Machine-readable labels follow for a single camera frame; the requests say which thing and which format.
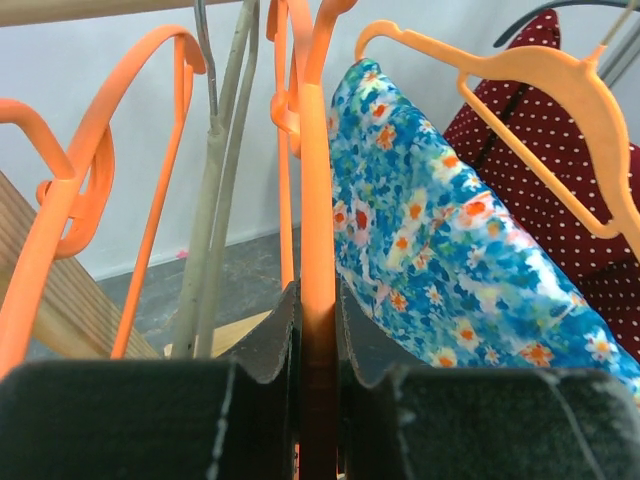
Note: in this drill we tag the grey hanger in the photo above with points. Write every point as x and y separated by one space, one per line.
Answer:
195 318

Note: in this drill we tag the orange hanger of black garment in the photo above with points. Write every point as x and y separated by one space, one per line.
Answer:
301 41

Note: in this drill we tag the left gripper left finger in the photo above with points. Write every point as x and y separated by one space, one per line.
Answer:
223 418

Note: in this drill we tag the blue floral garment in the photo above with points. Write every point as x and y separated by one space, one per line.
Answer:
435 259

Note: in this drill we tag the red polka dot garment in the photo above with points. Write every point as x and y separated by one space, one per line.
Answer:
604 270

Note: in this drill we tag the wooden clothes rack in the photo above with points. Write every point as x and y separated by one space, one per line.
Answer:
75 318

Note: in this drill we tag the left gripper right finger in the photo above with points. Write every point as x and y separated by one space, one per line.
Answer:
403 419

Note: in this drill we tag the orange plastic hanger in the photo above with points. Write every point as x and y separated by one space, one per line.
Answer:
72 204

